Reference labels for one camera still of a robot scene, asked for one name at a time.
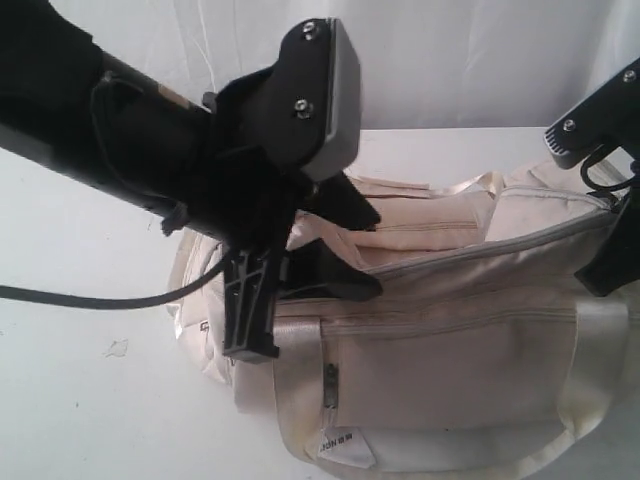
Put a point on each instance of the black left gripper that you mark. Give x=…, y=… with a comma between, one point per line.
x=236, y=194

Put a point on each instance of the cream fabric duffel bag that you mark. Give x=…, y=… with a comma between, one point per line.
x=484, y=357

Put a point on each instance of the white backdrop curtain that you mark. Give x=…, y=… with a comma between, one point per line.
x=425, y=64

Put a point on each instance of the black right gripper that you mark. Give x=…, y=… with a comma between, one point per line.
x=617, y=264

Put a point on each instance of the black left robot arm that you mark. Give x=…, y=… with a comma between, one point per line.
x=71, y=107

